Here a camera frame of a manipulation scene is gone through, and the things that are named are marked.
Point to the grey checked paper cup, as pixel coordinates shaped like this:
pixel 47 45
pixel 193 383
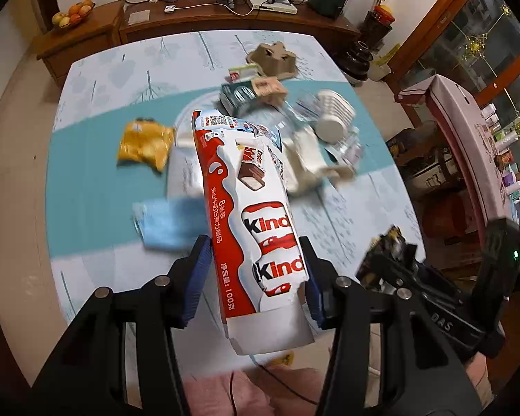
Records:
pixel 336 117

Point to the green white tea packet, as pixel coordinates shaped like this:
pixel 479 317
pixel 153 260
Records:
pixel 244 73

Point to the clear plastic bottle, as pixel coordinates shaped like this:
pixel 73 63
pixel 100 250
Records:
pixel 291 117

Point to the cream paper bag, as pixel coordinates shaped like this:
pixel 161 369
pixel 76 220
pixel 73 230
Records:
pixel 304 165

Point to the stacked dark pots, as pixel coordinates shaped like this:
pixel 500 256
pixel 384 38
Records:
pixel 357 61

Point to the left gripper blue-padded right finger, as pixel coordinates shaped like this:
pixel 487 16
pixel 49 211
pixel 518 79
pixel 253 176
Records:
pixel 317 284

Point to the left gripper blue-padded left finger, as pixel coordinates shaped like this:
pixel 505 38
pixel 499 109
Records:
pixel 198 263

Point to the pink trousers legs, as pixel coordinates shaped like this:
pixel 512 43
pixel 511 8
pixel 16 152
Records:
pixel 276 390

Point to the small tan cardboard box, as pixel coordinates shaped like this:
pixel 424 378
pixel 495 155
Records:
pixel 269 90

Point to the pink covered sofa chair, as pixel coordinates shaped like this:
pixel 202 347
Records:
pixel 459 118

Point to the white set-top box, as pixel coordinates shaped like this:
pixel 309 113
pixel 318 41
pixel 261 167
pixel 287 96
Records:
pixel 279 6

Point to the brown cardboard egg carton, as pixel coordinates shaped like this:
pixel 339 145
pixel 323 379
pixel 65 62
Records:
pixel 274 60

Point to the fruit bowl with oranges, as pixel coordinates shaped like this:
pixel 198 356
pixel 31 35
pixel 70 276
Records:
pixel 75 15

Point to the yellow snack wrapper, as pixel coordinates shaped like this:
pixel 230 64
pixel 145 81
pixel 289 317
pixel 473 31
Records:
pixel 146 141

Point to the red white Kinder chocolate box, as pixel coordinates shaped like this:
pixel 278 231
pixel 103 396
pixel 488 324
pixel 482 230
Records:
pixel 259 261

